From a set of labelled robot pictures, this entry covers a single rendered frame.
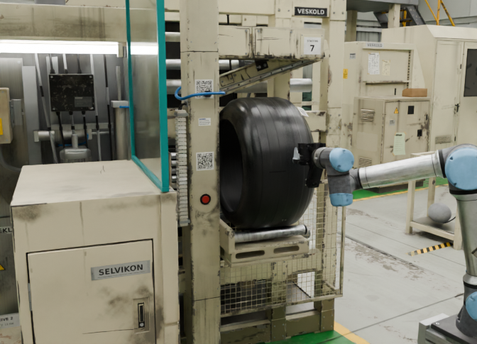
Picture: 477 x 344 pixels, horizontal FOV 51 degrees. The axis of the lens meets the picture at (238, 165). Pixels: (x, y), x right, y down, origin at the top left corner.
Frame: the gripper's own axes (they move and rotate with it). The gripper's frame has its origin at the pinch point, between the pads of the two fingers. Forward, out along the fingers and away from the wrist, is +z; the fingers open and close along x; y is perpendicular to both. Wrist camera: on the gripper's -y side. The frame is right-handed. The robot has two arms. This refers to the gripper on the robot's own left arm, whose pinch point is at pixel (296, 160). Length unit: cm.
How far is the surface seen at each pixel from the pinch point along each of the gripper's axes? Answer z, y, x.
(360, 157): 409, -32, -303
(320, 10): 70, 75, -51
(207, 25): 15, 53, 29
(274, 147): 2.1, 5.2, 8.2
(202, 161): 21.1, 0.1, 31.5
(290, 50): 42, 49, -19
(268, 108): 12.7, 20.6, 5.6
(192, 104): 18.7, 22.9, 35.9
